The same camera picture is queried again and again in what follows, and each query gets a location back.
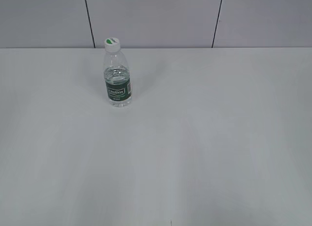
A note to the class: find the clear Cestbon water bottle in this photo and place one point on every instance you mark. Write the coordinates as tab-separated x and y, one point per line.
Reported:
116	75

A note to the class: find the white green bottle cap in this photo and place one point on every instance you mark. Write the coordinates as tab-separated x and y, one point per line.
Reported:
112	45

